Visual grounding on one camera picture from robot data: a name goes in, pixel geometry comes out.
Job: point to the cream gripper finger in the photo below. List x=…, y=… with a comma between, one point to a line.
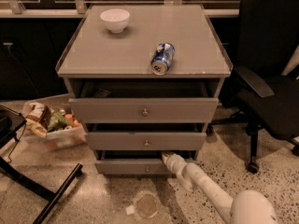
x=166, y=155

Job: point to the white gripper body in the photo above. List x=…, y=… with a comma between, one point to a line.
x=173, y=163

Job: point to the grey bottom drawer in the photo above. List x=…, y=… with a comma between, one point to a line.
x=130, y=162

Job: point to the grey drawer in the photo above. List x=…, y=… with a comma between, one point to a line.
x=130, y=162
x=153, y=136
x=145, y=101

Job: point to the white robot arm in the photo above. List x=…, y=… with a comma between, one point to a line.
x=247, y=207

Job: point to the grey middle drawer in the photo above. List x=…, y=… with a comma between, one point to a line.
x=153, y=136

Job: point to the grey drawer cabinet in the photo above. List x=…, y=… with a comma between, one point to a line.
x=95, y=53

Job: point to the dark object in top drawer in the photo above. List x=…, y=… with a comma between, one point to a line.
x=102, y=94

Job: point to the grey top drawer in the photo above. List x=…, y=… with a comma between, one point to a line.
x=145, y=101

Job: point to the small white paper scrap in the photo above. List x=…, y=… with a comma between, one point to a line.
x=130, y=210

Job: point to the blue soda can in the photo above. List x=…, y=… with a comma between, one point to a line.
x=162, y=59

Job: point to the clear plastic snack bin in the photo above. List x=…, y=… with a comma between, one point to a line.
x=57, y=139

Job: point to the black office chair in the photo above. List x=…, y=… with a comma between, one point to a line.
x=264, y=82

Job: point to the green snack bag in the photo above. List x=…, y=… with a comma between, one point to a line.
x=57, y=121

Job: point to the chip bag in bin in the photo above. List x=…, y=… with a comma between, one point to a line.
x=37, y=119

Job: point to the white ceramic bowl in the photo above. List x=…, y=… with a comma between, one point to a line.
x=115, y=19

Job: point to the black stand with base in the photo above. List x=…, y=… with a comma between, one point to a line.
x=10, y=122

